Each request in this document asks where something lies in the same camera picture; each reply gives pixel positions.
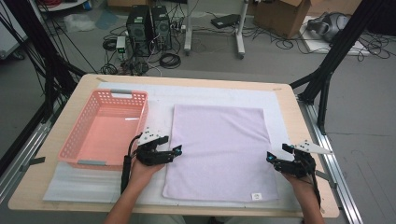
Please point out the grey metal bracket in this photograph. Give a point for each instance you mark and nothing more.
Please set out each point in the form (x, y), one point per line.
(327, 179)
(34, 161)

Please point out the lilac printed towel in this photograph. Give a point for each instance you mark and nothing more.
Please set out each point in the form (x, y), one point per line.
(221, 152)

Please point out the white floor board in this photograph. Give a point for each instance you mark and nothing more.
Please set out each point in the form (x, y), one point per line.
(314, 45)

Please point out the grey plastic device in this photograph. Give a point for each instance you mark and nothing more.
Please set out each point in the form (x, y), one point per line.
(327, 25)

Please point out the person's right hand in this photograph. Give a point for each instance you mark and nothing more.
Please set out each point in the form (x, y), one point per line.
(302, 185)

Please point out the white rolling stand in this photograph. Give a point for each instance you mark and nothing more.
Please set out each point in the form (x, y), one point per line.
(187, 31)

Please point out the black metal frame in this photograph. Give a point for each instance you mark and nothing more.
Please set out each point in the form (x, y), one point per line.
(339, 46)
(34, 37)

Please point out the white round table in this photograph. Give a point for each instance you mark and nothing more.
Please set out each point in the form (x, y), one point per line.
(59, 5)

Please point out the person's left hand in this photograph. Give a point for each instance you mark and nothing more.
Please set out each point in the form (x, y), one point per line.
(143, 174)

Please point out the small white adapter box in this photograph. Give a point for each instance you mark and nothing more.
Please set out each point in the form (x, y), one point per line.
(120, 43)

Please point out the black flat device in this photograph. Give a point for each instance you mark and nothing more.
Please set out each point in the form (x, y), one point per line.
(225, 20)

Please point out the white foam mat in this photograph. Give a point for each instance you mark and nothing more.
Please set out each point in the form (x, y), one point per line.
(218, 96)

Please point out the aluminium rail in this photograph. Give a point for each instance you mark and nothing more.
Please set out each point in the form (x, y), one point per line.
(342, 193)
(34, 137)

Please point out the pink plastic basket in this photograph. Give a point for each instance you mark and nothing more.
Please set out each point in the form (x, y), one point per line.
(109, 137)

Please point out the clear plastic bag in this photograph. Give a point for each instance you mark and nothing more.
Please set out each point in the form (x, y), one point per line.
(79, 22)

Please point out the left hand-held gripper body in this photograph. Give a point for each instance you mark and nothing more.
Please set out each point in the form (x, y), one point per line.
(152, 157)

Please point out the open cardboard box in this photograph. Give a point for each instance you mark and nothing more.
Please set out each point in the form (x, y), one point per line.
(280, 18)

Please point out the white cabinet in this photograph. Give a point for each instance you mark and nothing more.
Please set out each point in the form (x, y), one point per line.
(9, 37)

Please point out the black computer tower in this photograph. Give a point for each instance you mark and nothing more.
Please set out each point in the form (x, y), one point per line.
(138, 31)
(161, 29)

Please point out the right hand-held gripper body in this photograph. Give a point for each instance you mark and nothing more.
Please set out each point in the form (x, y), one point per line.
(294, 166)

